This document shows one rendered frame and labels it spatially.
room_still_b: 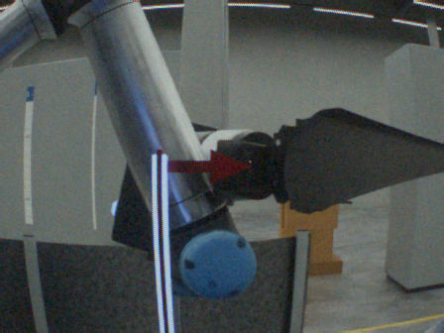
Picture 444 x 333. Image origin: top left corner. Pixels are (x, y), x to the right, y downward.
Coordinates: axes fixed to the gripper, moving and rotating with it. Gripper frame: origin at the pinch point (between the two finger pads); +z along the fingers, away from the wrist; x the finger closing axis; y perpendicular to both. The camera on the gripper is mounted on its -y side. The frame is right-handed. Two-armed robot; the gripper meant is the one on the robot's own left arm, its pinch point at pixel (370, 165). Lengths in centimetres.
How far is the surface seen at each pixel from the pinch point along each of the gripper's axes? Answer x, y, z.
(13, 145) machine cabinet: -38, 211, -578
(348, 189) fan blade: 2.8, -6.4, 3.0
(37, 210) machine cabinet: 16, 237, -561
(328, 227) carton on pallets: 6, 572, -552
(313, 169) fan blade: 1.7, -13.0, 4.9
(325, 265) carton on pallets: 47, 576, -552
